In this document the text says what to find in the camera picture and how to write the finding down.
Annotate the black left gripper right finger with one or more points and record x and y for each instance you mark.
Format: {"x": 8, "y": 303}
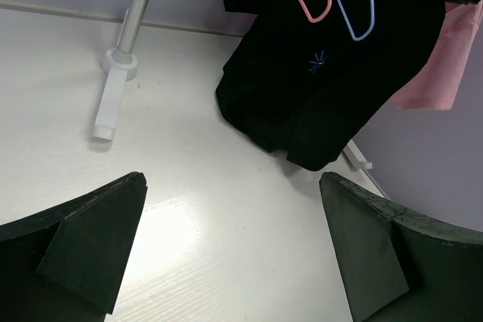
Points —
{"x": 397, "y": 264}

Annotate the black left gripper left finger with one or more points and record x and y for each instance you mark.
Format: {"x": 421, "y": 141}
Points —
{"x": 67, "y": 263}

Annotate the black t shirt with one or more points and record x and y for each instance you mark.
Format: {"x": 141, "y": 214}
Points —
{"x": 307, "y": 89}

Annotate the blue hanger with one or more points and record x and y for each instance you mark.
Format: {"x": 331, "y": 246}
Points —
{"x": 354, "y": 5}

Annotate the pink t shirt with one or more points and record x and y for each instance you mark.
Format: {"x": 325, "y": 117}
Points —
{"x": 435, "y": 86}

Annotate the white clothes rack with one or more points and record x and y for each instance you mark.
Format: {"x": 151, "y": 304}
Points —
{"x": 121, "y": 66}

